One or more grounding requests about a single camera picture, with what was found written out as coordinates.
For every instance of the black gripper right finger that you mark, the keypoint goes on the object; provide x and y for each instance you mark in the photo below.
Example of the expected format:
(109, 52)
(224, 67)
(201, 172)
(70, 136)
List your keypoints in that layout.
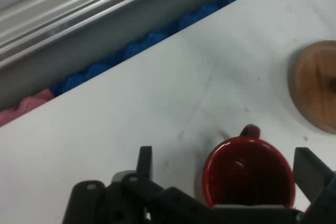
(312, 174)

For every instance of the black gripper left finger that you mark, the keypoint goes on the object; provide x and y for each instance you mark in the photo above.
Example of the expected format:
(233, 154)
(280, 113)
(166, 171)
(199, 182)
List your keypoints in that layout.
(144, 163)

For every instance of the red enamel mug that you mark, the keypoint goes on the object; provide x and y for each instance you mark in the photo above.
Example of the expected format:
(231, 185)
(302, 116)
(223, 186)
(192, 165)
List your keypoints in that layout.
(249, 176)

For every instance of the wooden mug tree stand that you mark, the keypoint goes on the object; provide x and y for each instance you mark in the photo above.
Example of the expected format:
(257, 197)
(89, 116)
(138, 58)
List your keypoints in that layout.
(312, 85)

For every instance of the aluminium frame rail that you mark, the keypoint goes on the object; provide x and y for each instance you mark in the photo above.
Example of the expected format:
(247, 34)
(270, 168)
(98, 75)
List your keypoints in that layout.
(52, 24)

